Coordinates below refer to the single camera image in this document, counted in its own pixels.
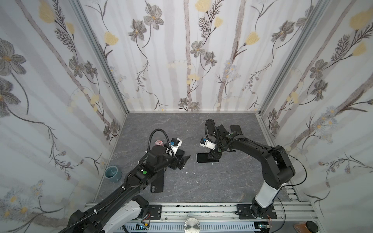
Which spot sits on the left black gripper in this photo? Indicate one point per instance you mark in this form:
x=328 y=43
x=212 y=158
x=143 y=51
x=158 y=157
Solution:
x=182 y=161

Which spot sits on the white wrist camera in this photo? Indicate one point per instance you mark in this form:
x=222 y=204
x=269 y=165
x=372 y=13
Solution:
x=204 y=142
x=173 y=146

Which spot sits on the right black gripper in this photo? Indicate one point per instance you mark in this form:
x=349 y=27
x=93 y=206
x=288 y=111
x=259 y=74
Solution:
x=214 y=150

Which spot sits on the teal ceramic cup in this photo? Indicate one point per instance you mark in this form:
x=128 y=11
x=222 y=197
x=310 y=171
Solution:
x=113 y=174

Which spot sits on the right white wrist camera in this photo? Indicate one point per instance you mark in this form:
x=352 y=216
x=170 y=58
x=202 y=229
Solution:
x=204 y=142

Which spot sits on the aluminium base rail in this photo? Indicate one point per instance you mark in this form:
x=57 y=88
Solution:
x=288 y=214

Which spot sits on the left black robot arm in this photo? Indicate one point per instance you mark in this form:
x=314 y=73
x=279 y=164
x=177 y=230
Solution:
x=125 y=203

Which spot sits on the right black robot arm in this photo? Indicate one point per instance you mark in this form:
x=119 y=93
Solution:
x=277 y=169

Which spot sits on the light blue phone case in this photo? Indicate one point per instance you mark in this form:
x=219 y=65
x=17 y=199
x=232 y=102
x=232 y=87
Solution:
x=204 y=162

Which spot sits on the black phone case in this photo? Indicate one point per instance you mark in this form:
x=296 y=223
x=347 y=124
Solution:
x=236 y=128
x=157 y=186

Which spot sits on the brown box with black knob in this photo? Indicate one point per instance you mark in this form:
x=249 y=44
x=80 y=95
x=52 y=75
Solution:
x=306 y=227

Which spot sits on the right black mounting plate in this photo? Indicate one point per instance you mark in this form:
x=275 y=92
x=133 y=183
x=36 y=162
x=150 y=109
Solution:
x=255 y=211

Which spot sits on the black mounting plate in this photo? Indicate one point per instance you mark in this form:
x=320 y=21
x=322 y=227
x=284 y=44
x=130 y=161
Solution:
x=154 y=212
x=255 y=211

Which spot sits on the round silver knob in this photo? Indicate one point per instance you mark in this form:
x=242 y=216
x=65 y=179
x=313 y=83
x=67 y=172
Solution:
x=191 y=225

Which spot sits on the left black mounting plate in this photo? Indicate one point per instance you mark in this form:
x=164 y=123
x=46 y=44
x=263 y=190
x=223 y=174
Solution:
x=154 y=212

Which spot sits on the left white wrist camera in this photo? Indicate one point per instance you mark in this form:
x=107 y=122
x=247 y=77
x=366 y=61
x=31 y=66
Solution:
x=173 y=146

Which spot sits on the white slotted cable duct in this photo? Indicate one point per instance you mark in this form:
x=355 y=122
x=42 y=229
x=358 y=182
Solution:
x=202 y=227

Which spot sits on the small pink figurine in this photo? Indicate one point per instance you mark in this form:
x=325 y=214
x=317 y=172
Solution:
x=159 y=143

